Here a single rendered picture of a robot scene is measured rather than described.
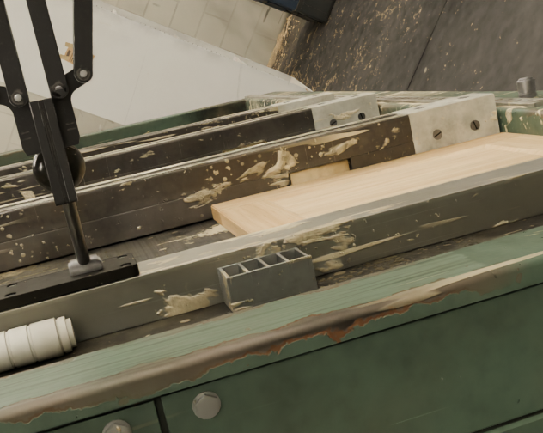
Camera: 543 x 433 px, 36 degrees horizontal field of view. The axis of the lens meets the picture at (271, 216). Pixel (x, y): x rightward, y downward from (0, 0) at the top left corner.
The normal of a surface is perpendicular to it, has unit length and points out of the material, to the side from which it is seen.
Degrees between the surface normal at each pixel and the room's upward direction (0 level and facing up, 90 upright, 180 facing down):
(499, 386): 90
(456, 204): 90
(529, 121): 33
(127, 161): 90
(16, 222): 90
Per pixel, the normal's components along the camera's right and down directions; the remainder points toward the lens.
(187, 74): 0.18, 0.31
